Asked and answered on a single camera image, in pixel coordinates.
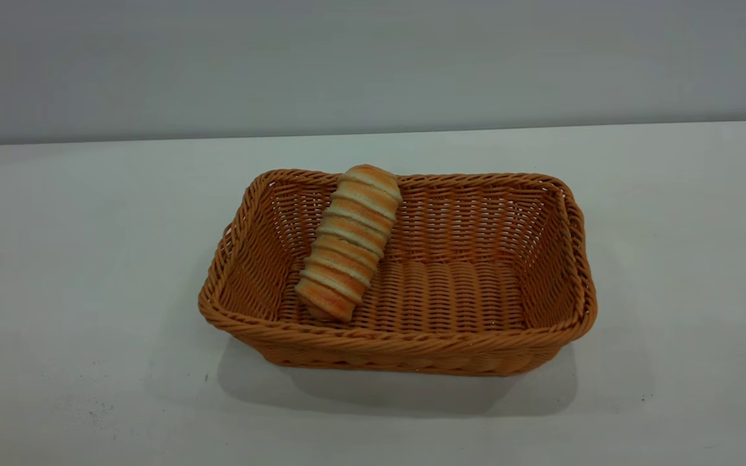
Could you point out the striped spiral bread roll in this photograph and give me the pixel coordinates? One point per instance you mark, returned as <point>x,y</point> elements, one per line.
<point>347,243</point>

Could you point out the orange woven wicker basket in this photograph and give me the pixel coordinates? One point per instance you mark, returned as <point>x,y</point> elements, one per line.
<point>451,304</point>

